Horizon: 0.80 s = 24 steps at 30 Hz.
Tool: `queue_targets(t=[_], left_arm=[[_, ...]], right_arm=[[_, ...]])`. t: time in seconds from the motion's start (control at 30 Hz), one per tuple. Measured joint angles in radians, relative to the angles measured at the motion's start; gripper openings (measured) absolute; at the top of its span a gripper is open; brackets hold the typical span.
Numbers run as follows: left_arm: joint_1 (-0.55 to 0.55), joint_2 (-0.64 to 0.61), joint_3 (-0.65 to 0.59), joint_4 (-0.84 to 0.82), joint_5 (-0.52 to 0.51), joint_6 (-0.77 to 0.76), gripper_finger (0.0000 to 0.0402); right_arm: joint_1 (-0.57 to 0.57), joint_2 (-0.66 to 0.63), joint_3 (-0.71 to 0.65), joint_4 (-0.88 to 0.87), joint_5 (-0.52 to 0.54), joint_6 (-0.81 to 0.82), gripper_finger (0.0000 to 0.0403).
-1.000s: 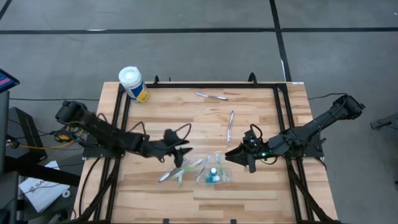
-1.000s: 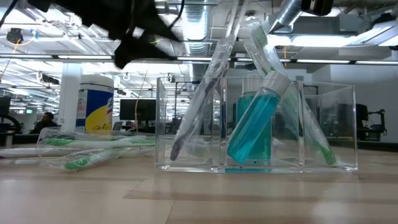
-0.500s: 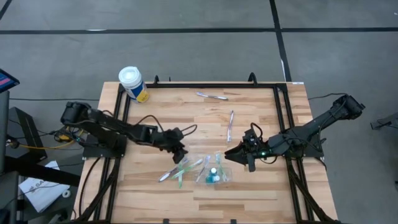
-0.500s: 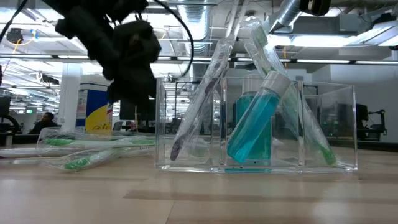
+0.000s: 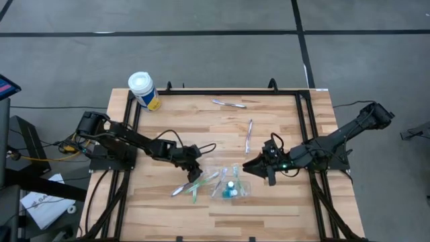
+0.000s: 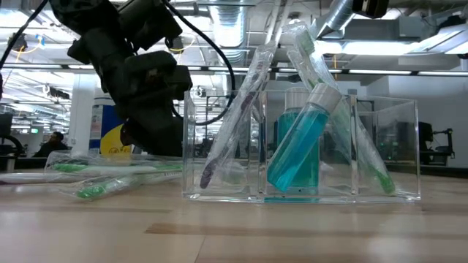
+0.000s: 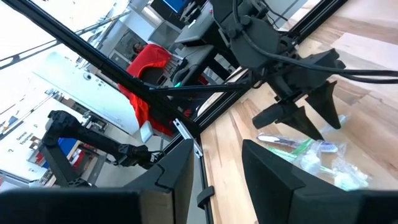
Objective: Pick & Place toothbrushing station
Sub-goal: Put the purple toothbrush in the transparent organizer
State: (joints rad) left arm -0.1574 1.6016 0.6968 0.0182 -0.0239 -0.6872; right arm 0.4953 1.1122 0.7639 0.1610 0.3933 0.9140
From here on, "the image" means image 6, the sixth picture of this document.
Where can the Lysol wipes canister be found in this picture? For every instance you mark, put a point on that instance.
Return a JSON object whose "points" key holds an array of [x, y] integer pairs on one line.
{"points": [[109, 140]]}

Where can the black ceiling-mounted camera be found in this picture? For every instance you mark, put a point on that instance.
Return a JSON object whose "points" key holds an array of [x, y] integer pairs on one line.
{"points": [[17, 42]]}

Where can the blue mouthwash bottle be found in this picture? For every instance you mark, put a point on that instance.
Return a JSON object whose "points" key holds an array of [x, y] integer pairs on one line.
{"points": [[311, 171], [296, 149]]}

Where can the silver ventilation duct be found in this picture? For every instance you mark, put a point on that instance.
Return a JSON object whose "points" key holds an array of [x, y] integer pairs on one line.
{"points": [[228, 22], [338, 14]]}

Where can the clear acrylic organizer box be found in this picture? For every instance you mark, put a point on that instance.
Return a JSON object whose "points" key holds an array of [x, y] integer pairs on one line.
{"points": [[329, 195]]}

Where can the black background robot arm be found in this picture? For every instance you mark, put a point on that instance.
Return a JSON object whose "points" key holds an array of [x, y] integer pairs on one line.
{"points": [[448, 144]]}

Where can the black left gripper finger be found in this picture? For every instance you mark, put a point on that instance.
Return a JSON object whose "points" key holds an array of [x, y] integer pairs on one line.
{"points": [[153, 135]]}

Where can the green toothbrush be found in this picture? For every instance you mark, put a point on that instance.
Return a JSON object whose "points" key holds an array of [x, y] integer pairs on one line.
{"points": [[73, 168], [91, 190], [385, 182]]}

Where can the person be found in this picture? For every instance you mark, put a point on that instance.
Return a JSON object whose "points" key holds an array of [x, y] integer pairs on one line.
{"points": [[51, 146]]}

